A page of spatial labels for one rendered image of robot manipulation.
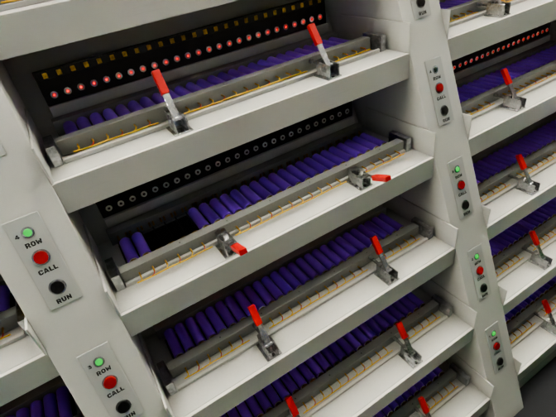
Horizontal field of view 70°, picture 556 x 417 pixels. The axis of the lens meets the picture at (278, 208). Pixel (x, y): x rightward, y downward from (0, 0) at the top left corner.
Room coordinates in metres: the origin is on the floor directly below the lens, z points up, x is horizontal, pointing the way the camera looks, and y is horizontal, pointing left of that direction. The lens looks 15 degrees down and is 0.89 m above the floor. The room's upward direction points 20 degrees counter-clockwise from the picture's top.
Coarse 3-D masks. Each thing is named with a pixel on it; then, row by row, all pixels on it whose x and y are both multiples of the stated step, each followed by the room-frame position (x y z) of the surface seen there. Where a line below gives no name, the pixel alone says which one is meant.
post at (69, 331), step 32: (0, 64) 0.64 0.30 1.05; (0, 96) 0.50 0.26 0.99; (0, 128) 0.50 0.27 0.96; (0, 160) 0.49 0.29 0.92; (32, 160) 0.50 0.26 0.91; (0, 192) 0.49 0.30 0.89; (32, 192) 0.50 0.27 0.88; (0, 224) 0.48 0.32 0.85; (64, 224) 0.50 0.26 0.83; (0, 256) 0.48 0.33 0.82; (64, 256) 0.50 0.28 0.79; (32, 288) 0.48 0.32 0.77; (96, 288) 0.50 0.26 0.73; (32, 320) 0.47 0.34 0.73; (64, 320) 0.48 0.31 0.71; (96, 320) 0.50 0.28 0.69; (64, 352) 0.48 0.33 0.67; (128, 352) 0.50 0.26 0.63; (96, 416) 0.48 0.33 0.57; (160, 416) 0.50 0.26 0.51
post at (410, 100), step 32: (352, 0) 0.83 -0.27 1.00; (384, 0) 0.75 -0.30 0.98; (416, 32) 0.73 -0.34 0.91; (416, 64) 0.73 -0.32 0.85; (448, 64) 0.76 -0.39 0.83; (384, 96) 0.81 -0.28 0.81; (416, 96) 0.73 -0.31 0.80; (448, 128) 0.74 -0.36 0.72; (448, 160) 0.74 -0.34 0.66; (416, 192) 0.79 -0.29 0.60; (448, 192) 0.73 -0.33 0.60; (480, 224) 0.75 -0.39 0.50; (448, 288) 0.77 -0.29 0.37; (480, 320) 0.73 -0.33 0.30; (480, 352) 0.73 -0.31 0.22; (512, 384) 0.75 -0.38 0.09; (512, 416) 0.74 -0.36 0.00
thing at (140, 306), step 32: (320, 128) 0.84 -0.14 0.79; (384, 128) 0.83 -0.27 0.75; (416, 128) 0.75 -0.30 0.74; (256, 160) 0.78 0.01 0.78; (416, 160) 0.73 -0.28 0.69; (352, 192) 0.67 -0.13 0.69; (384, 192) 0.69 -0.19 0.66; (288, 224) 0.62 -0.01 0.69; (320, 224) 0.63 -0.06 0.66; (96, 256) 0.57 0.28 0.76; (256, 256) 0.59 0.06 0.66; (128, 288) 0.56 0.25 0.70; (160, 288) 0.54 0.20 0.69; (192, 288) 0.55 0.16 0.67; (128, 320) 0.51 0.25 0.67; (160, 320) 0.54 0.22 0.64
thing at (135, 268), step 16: (384, 144) 0.76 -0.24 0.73; (400, 144) 0.76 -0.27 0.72; (352, 160) 0.73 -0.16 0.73; (368, 160) 0.73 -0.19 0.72; (320, 176) 0.70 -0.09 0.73; (336, 176) 0.70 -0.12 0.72; (288, 192) 0.67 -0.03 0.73; (304, 192) 0.68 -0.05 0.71; (256, 208) 0.64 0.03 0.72; (272, 208) 0.65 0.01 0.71; (224, 224) 0.62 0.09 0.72; (240, 224) 0.63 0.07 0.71; (256, 224) 0.62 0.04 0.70; (176, 240) 0.60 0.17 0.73; (192, 240) 0.60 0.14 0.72; (208, 240) 0.61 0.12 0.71; (144, 256) 0.58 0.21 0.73; (160, 256) 0.58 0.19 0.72; (176, 256) 0.59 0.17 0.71; (192, 256) 0.58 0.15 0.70; (128, 272) 0.56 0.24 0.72; (144, 272) 0.57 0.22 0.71; (160, 272) 0.56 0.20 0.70
